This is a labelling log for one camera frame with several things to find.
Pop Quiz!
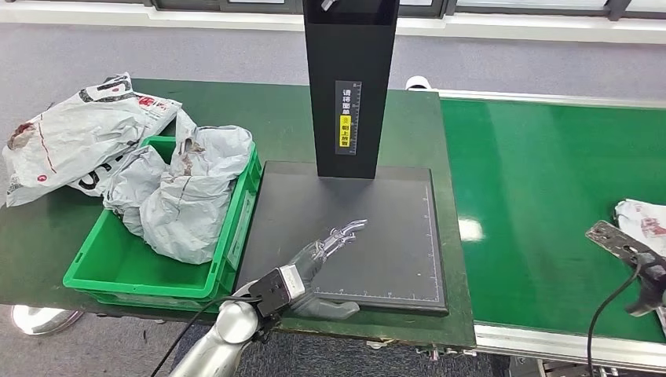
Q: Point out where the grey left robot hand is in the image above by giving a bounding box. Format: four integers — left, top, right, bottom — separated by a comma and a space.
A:
283, 218, 369, 321

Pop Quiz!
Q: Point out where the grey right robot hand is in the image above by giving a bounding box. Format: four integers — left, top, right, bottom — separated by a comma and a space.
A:
625, 260, 666, 318

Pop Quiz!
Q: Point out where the grey parcel bold red print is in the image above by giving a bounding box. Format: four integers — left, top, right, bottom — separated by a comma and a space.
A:
613, 199, 666, 337

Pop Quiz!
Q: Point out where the grey poly mailer parcel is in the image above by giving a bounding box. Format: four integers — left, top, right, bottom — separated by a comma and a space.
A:
103, 145, 173, 238
139, 109, 254, 265

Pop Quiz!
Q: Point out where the black inbound scanner machine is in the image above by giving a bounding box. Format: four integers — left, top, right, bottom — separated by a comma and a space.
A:
235, 0, 449, 317

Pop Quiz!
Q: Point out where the green conveyor belt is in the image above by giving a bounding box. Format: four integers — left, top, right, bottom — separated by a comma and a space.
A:
439, 98, 666, 345

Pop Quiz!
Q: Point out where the large grey parcel black print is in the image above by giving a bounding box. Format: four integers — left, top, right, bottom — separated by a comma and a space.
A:
2, 72, 183, 207

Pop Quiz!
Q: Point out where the dark blue floor mat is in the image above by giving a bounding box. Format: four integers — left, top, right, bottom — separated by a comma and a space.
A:
171, 324, 511, 377

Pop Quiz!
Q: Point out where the green plastic crate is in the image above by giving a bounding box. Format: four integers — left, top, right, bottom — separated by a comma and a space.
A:
63, 135, 263, 313

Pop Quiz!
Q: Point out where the chrome round table foot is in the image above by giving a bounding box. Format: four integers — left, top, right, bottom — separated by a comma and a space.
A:
10, 305, 84, 337

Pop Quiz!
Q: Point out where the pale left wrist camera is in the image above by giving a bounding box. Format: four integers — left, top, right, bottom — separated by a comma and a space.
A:
247, 264, 308, 320

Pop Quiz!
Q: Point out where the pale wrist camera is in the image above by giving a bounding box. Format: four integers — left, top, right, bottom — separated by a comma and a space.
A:
247, 264, 308, 320
585, 220, 646, 264

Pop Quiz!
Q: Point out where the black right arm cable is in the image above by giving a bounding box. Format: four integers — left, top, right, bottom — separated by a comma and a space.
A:
587, 260, 642, 377

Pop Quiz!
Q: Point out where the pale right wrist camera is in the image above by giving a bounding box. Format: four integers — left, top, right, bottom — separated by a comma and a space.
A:
585, 220, 646, 264

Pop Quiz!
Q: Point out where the aluminium conveyor frame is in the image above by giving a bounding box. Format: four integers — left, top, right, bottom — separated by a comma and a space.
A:
437, 89, 666, 375

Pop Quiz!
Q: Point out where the dark window frame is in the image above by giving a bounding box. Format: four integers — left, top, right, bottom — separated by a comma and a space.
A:
151, 0, 636, 22

